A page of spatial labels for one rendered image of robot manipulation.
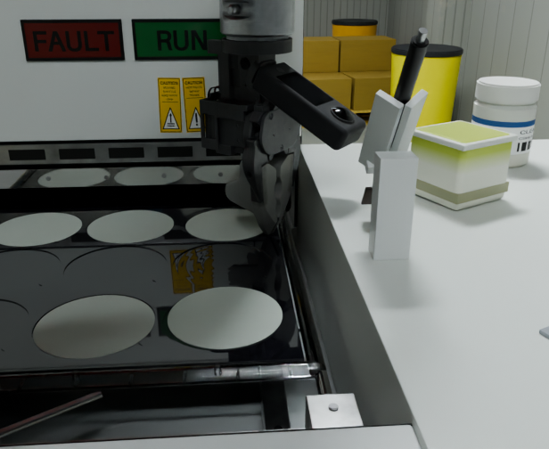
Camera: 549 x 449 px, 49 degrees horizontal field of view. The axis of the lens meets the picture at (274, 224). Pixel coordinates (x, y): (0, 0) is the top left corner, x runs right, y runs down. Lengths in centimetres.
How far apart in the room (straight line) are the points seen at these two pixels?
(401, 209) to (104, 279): 30
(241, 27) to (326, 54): 465
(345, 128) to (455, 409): 31
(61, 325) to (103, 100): 35
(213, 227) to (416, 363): 39
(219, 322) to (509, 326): 24
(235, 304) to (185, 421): 11
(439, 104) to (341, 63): 148
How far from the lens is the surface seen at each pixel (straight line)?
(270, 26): 61
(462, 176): 59
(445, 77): 401
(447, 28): 476
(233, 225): 71
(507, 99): 74
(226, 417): 55
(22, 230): 76
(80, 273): 64
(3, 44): 83
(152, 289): 59
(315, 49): 522
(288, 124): 65
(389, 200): 47
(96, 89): 81
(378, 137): 48
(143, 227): 73
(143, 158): 81
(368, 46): 535
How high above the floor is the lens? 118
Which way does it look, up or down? 23 degrees down
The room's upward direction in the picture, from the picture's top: straight up
